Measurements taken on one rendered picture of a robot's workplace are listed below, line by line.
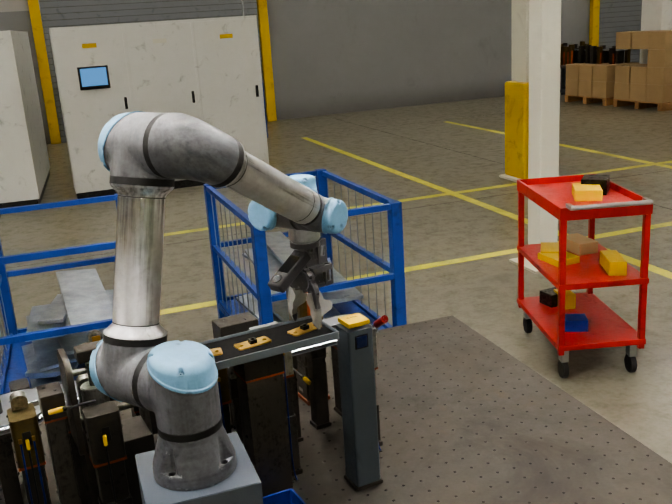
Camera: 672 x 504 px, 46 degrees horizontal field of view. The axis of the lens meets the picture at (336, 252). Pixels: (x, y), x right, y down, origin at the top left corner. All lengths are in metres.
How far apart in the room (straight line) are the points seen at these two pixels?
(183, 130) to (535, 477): 1.32
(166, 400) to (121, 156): 0.43
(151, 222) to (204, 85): 8.48
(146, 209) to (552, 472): 1.30
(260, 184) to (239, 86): 8.55
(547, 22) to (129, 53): 5.45
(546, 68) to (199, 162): 4.64
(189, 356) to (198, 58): 8.59
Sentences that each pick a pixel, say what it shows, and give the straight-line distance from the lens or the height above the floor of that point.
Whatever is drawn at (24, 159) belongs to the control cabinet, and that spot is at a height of 0.57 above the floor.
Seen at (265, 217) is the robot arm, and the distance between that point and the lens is 1.70.
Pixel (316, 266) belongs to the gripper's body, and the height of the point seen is 1.32.
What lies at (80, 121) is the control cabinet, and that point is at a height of 0.94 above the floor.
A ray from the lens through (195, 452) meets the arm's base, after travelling 1.44.
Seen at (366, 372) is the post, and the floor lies 1.02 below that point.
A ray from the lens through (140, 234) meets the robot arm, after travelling 1.46.
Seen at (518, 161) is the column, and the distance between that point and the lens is 9.14.
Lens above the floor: 1.87
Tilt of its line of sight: 16 degrees down
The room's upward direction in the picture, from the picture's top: 4 degrees counter-clockwise
